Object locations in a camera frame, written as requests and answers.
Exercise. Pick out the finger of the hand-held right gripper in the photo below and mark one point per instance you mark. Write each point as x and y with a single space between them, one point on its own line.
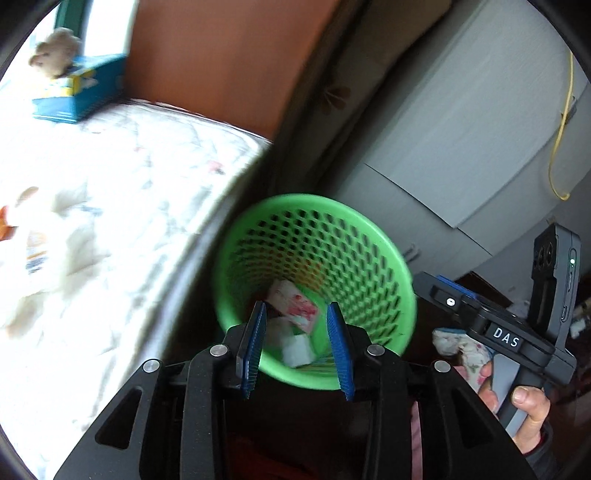
445 297

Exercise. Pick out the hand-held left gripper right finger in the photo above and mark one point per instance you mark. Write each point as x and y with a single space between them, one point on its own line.
339 350

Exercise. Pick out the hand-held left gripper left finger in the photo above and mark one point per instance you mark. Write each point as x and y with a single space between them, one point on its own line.
254 350

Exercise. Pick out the green perforated plastic basket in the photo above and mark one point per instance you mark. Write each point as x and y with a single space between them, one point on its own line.
323 212

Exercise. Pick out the white printed plastic bag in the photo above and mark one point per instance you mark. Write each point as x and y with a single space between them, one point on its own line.
46 249

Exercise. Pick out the person's right forearm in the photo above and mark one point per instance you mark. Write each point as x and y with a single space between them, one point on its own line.
540 457

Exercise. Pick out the person's right hand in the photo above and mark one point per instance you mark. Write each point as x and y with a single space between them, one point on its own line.
531 406

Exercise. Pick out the white crumpled tissue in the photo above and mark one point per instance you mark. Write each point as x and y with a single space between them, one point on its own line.
298 350

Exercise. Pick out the white floral cloth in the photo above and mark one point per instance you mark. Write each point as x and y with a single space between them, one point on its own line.
466 360

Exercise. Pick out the pink and red crumpled wrapper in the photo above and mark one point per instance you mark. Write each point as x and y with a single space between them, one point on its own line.
295 304

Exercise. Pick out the pink cloth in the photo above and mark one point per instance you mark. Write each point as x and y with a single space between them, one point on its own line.
416 438

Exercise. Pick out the white cabinet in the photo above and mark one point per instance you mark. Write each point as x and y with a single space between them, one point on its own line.
461 115

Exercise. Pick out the white quilted mat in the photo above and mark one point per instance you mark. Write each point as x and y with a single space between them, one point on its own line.
138 184

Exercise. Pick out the dark carved wooden pillar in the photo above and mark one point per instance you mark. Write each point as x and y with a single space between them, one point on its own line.
323 69

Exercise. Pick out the brown wooden panel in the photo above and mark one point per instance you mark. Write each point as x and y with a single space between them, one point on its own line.
221 60

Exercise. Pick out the blue cardboard box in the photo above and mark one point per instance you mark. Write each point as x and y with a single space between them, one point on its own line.
87 92

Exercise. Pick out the beige stuffed toy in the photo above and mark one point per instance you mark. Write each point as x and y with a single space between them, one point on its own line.
55 50

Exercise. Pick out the green window frame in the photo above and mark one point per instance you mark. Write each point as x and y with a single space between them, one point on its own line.
69 14

